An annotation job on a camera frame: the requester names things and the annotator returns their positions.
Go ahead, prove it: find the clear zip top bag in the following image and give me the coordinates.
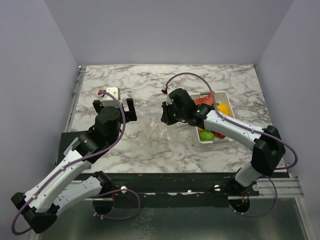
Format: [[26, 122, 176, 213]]
[[134, 99, 177, 156]]

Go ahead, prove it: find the green lime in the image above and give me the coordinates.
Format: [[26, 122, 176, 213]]
[[199, 130, 215, 142]]

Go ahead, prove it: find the red cherry tomatoes bunch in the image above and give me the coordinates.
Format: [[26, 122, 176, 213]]
[[213, 131, 226, 139]]

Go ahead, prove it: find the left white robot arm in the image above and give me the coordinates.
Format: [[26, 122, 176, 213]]
[[11, 98, 137, 234]]

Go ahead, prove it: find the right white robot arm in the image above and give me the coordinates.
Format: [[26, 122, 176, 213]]
[[160, 88, 286, 196]]

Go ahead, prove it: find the red watermelon slice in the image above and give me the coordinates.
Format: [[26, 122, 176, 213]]
[[194, 92, 215, 106]]

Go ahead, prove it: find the metal table edge strip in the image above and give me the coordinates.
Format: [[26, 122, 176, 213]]
[[64, 65, 87, 132]]

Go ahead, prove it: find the white plastic basket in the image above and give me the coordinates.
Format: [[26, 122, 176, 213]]
[[196, 91, 235, 144]]

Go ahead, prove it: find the yellow bell pepper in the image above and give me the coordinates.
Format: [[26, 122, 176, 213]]
[[216, 103, 230, 116]]

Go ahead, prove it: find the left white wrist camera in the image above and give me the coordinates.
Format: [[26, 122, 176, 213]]
[[97, 86, 121, 107]]

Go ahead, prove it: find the black mounting rail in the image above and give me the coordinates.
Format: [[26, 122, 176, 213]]
[[93, 172, 259, 209]]

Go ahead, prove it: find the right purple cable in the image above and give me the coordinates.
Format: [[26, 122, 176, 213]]
[[161, 72, 299, 218]]

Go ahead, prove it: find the purple cable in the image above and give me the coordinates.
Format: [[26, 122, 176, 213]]
[[11, 91, 141, 236], [161, 72, 299, 218]]

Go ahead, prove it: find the aluminium extrusion rail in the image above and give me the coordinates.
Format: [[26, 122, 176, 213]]
[[252, 178, 304, 199]]

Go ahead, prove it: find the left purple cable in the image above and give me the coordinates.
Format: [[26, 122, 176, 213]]
[[11, 91, 141, 236]]

